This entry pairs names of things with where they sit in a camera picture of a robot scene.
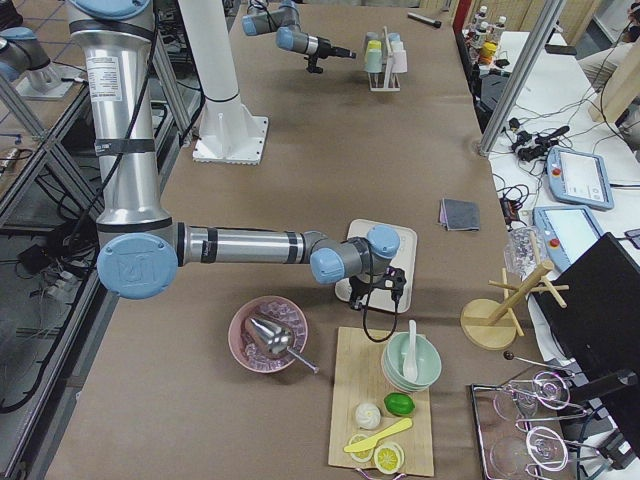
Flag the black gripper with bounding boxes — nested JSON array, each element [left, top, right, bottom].
[[319, 42, 357, 59], [348, 272, 400, 308]]

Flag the mint green cup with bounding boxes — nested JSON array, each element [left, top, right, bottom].
[[364, 48, 383, 74]]

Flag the cream rabbit tray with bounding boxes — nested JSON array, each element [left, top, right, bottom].
[[347, 219, 418, 314]]

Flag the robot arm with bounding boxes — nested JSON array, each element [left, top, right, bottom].
[[242, 1, 357, 73], [68, 1, 406, 309]]

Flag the pink cup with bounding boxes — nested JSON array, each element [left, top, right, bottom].
[[391, 50, 408, 74]]

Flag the stacked green bowls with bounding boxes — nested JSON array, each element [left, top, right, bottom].
[[381, 332, 443, 394]]

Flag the grey folded cloth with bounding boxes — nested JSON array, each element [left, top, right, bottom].
[[439, 198, 480, 231]]

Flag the white ceramic spoon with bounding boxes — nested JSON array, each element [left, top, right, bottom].
[[403, 319, 418, 383]]

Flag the wooden mug tree stand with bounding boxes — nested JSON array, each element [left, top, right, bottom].
[[460, 227, 569, 350]]

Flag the wooden cutting board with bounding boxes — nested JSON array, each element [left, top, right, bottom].
[[328, 327, 435, 477]]

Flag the green lime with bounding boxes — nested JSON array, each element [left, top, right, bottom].
[[384, 392, 416, 416]]

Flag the metal ice scoop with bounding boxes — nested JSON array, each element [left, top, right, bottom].
[[244, 315, 319, 374]]

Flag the white steamed bun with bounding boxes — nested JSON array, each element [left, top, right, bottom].
[[354, 402, 382, 430]]

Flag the pink ice bowl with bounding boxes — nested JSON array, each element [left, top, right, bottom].
[[228, 295, 308, 373]]

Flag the yellow plastic knife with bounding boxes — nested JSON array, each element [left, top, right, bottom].
[[343, 418, 413, 453]]

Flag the lemon slice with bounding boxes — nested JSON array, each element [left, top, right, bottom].
[[347, 433, 375, 464], [373, 442, 405, 475]]

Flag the blue teach pendant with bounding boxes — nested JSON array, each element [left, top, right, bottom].
[[533, 206, 603, 273], [546, 146, 614, 211]]

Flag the white wire cup rack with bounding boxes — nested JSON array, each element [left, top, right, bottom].
[[366, 27, 405, 92]]

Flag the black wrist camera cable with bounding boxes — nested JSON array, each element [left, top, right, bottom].
[[360, 269, 406, 344]]

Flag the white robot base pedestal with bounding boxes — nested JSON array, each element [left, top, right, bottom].
[[179, 0, 269, 165]]

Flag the aluminium frame post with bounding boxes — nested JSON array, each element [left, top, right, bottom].
[[478, 0, 566, 157]]

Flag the black wire glass rack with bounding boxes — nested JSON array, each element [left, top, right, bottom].
[[467, 382, 636, 480]]

